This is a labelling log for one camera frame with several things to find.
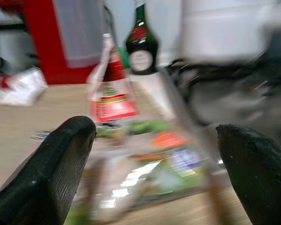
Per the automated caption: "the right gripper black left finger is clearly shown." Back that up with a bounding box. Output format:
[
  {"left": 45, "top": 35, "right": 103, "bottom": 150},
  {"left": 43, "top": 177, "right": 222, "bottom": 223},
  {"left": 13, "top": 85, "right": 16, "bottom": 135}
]
[{"left": 0, "top": 115, "right": 96, "bottom": 225}]

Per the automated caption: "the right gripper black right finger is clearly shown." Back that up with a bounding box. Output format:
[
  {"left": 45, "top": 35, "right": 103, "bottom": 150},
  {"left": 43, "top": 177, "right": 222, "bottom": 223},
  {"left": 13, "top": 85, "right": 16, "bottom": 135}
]
[{"left": 215, "top": 123, "right": 281, "bottom": 225}]

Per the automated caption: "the dark green glass bottle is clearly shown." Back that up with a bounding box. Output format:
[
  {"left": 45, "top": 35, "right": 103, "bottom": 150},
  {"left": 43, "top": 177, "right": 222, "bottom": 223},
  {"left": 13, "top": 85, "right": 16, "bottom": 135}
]
[{"left": 125, "top": 0, "right": 160, "bottom": 75}]

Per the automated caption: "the white plastic bag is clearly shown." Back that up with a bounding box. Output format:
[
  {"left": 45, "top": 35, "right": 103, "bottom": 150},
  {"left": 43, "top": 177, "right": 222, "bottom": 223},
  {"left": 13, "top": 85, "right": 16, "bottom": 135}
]
[{"left": 0, "top": 67, "right": 49, "bottom": 106}]

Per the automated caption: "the green salad bag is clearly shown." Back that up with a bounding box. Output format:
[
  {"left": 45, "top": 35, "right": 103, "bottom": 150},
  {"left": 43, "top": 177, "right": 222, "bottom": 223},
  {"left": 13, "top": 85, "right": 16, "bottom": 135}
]
[{"left": 65, "top": 119, "right": 216, "bottom": 225}]

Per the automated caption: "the clear bottle red label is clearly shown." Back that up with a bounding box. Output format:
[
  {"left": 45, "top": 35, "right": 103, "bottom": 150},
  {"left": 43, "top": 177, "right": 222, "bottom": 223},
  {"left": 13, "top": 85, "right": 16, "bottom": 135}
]
[{"left": 86, "top": 33, "right": 139, "bottom": 125}]

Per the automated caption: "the red box white panel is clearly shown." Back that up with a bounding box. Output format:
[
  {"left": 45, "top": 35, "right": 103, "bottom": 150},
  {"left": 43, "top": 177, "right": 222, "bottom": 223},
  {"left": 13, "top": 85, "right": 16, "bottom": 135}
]
[{"left": 22, "top": 0, "right": 108, "bottom": 85}]

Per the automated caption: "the white appliance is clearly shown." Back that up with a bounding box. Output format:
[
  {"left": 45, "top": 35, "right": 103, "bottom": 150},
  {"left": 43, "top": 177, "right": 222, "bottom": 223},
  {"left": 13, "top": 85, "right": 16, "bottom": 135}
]
[{"left": 180, "top": 0, "right": 281, "bottom": 64}]

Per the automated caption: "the black cable tangle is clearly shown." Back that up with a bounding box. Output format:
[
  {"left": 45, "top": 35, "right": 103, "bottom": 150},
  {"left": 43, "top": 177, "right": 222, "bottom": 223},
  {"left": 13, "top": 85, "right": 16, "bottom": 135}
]
[{"left": 168, "top": 57, "right": 281, "bottom": 82}]

